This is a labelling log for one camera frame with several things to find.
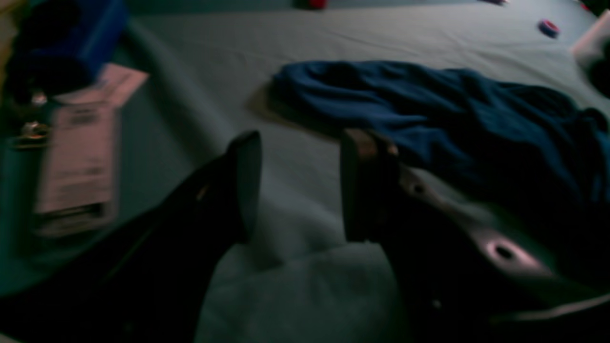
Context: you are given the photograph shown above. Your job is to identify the red tape roll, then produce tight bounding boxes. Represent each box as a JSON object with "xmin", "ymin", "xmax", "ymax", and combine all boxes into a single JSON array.
[{"xmin": 304, "ymin": 0, "xmax": 328, "ymax": 10}]

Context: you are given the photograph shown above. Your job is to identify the white paper roll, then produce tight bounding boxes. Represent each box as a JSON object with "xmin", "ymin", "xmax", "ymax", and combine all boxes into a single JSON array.
[{"xmin": 570, "ymin": 10, "xmax": 610, "ymax": 69}]

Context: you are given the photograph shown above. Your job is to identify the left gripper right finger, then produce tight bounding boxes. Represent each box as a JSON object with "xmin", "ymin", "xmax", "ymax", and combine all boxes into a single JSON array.
[{"xmin": 340, "ymin": 129, "xmax": 609, "ymax": 343}]

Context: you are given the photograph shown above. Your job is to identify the purple tape roll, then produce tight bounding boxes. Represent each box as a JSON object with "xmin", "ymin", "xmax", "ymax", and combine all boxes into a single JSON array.
[{"xmin": 537, "ymin": 20, "xmax": 561, "ymax": 39}]

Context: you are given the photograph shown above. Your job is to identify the dark blue t-shirt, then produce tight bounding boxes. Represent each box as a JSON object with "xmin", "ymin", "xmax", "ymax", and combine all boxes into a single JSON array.
[{"xmin": 272, "ymin": 61, "xmax": 609, "ymax": 224}]

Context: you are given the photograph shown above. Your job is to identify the light blue table cloth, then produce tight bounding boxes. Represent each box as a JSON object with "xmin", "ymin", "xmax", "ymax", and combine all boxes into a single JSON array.
[{"xmin": 0, "ymin": 0, "xmax": 610, "ymax": 343}]

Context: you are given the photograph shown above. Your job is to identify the white blister pack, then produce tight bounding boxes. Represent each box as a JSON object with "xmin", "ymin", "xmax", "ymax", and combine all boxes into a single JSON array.
[{"xmin": 33, "ymin": 102, "xmax": 120, "ymax": 238}]

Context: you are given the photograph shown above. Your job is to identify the white paper card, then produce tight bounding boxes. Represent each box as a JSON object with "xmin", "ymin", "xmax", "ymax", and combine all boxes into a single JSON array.
[{"xmin": 54, "ymin": 63, "xmax": 149, "ymax": 107}]

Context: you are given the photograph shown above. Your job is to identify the metal keys carabiner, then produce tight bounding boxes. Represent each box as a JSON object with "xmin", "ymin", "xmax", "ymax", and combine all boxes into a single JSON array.
[{"xmin": 9, "ymin": 91, "xmax": 51, "ymax": 150}]

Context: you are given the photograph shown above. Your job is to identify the blue box with knob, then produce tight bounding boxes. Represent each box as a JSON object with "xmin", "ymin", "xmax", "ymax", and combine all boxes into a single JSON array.
[{"xmin": 4, "ymin": 0, "xmax": 129, "ymax": 98}]

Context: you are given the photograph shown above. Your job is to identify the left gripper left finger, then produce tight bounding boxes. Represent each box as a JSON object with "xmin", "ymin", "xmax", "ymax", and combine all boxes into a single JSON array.
[{"xmin": 1, "ymin": 131, "xmax": 262, "ymax": 343}]

